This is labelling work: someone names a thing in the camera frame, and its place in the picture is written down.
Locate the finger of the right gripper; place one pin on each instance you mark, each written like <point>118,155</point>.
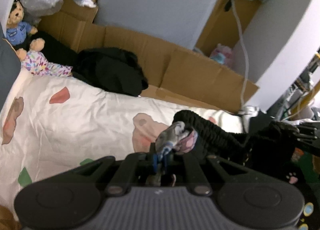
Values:
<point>307,144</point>
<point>309,128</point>

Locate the black fuzzy garment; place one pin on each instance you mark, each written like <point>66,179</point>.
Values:
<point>109,68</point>

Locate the black hoodie floral lining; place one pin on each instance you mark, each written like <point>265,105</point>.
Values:
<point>266,148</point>

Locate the flattened cardboard sheet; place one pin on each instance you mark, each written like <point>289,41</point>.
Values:
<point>168,67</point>

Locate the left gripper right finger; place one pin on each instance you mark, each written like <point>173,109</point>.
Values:
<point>211,176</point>

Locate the white patterned bed sheet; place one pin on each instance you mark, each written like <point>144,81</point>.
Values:
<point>53,124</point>

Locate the grey appliance cabinet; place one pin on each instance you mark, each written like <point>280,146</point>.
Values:
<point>177,21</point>

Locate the pink blue bottle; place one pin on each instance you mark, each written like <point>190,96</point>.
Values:
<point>222,54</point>

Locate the doll in colourful dress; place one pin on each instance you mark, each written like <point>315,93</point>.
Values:
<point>37,64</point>

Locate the black paw print garment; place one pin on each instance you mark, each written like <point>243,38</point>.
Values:
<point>304,172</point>

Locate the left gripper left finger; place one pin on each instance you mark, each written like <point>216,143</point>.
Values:
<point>117,177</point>

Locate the teddy bear blue shirt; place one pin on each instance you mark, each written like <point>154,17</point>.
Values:
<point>17,29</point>

